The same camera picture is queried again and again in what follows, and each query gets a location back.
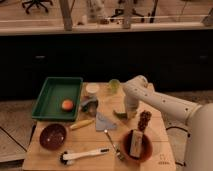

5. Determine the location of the yellow corn cob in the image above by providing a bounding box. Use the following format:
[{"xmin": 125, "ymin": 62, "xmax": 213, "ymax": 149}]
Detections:
[{"xmin": 69, "ymin": 119, "xmax": 94, "ymax": 130}]

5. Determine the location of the purple bowl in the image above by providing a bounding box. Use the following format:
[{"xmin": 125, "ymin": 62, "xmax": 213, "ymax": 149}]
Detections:
[{"xmin": 39, "ymin": 124, "xmax": 67, "ymax": 150}]

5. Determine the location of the blue-grey cloth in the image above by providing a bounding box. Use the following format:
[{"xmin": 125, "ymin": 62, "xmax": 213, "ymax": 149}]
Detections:
[{"xmin": 95, "ymin": 112, "xmax": 117, "ymax": 131}]

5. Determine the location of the orange bowl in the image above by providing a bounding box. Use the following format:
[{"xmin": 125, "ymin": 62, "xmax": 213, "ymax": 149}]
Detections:
[{"xmin": 119, "ymin": 131, "xmax": 153, "ymax": 165}]

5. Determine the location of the beige sponge block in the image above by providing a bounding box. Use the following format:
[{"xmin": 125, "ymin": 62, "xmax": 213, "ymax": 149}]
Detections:
[{"xmin": 129, "ymin": 130, "xmax": 143, "ymax": 158}]

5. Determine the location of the black office chair base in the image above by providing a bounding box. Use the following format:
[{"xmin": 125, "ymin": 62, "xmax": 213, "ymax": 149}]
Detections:
[{"xmin": 21, "ymin": 0, "xmax": 53, "ymax": 14}]

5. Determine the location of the black cable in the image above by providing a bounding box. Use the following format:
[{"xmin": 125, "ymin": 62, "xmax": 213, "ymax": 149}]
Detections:
[{"xmin": 165, "ymin": 124, "xmax": 191, "ymax": 138}]

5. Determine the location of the white dish brush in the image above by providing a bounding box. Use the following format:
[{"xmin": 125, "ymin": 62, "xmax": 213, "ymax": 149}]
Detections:
[{"xmin": 60, "ymin": 148, "xmax": 109, "ymax": 165}]

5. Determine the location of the green cup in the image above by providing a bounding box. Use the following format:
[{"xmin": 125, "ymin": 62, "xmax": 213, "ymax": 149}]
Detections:
[{"xmin": 108, "ymin": 79, "xmax": 120, "ymax": 94}]

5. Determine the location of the brown grape bunch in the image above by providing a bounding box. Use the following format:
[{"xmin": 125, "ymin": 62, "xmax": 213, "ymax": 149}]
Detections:
[{"xmin": 138, "ymin": 110, "xmax": 152, "ymax": 132}]

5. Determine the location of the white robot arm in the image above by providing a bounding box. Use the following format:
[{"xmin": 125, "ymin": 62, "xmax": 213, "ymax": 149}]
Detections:
[{"xmin": 122, "ymin": 75, "xmax": 213, "ymax": 171}]

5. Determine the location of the silver fork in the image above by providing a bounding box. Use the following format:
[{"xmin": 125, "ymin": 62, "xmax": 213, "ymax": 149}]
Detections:
[{"xmin": 104, "ymin": 129, "xmax": 124, "ymax": 161}]

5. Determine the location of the green plastic tray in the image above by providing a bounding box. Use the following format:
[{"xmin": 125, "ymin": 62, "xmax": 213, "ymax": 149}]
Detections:
[{"xmin": 32, "ymin": 77, "xmax": 83, "ymax": 122}]

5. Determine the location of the orange peach fruit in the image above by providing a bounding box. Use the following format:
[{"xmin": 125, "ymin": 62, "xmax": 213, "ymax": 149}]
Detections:
[{"xmin": 61, "ymin": 99, "xmax": 74, "ymax": 111}]

